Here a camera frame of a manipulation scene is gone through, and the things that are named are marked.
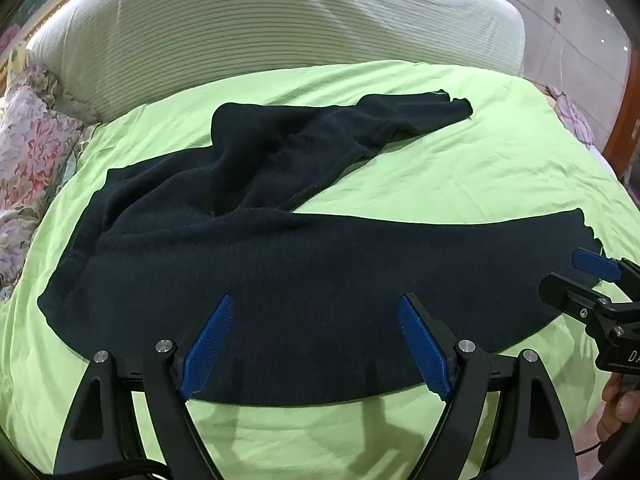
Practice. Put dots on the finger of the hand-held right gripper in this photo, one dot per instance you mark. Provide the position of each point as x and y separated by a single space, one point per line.
570 294
592 263

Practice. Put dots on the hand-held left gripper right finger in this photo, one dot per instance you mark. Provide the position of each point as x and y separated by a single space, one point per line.
422 345

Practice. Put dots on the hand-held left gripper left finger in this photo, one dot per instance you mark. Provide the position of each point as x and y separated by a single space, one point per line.
210 345

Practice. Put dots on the black pants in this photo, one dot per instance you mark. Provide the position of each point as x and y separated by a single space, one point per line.
280 280

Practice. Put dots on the person's right hand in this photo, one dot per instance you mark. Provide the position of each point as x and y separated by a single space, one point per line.
617 410

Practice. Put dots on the wooden display cabinet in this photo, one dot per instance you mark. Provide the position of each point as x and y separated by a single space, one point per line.
625 130

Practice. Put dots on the pink floral cloth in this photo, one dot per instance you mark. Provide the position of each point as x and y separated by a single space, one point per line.
575 117

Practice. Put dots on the green bed sheet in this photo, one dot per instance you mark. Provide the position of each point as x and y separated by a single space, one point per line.
450 185

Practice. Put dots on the floral pillow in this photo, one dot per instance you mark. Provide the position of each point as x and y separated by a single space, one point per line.
30 160

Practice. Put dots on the white striped bolster pillow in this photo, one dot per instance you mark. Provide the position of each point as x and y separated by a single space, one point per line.
250 25

